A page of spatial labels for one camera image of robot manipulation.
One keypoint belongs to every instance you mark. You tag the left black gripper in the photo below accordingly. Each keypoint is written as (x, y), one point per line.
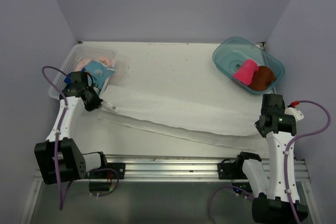
(97, 100)

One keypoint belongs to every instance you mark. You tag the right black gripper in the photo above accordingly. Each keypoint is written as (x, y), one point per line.
(262, 131)

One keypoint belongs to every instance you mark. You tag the white towel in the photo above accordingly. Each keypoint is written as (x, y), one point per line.
(179, 118)

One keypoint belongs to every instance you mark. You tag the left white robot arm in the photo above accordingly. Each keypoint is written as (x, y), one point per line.
(58, 157)

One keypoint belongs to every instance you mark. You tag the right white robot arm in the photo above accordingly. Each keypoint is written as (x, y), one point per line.
(276, 199)

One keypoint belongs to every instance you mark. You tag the dark blue cloth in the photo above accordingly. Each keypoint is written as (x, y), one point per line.
(67, 79)

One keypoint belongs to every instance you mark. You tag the light blue patterned cloth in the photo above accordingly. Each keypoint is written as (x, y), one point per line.
(98, 74)

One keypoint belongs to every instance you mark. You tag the brown rolled towel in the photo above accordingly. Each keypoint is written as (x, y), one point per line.
(262, 79)

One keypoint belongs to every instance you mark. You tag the pink rolled towel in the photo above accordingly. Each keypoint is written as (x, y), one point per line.
(246, 72)

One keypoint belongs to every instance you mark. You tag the teal transparent plastic bin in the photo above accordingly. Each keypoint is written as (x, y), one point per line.
(233, 52)

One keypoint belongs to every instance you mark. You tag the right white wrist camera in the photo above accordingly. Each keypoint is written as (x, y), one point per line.
(292, 109)

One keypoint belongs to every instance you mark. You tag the aluminium mounting rail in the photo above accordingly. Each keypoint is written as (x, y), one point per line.
(157, 169)

